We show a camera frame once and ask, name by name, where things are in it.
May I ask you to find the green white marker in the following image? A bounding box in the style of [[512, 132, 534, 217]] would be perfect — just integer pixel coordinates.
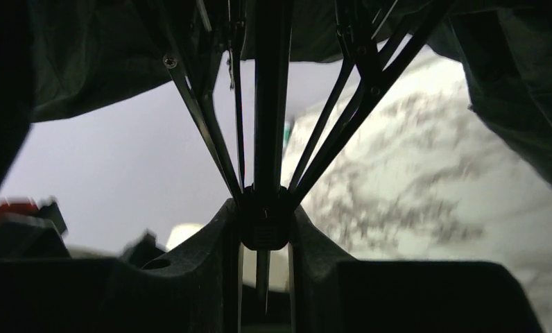
[[282, 121, 293, 151]]

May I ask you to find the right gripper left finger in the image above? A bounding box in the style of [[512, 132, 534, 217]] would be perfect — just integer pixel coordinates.
[[0, 200, 241, 332]]

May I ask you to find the pink folding umbrella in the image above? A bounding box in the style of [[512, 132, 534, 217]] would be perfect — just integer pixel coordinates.
[[0, 0, 552, 318]]

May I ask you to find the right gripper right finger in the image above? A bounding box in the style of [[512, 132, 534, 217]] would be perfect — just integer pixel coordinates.
[[289, 208, 542, 332]]

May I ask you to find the cream cylindrical umbrella bin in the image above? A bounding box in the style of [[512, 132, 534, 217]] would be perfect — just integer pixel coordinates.
[[165, 223, 204, 250]]

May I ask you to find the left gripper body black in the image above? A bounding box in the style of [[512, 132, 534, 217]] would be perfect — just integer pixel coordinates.
[[0, 198, 69, 259]]

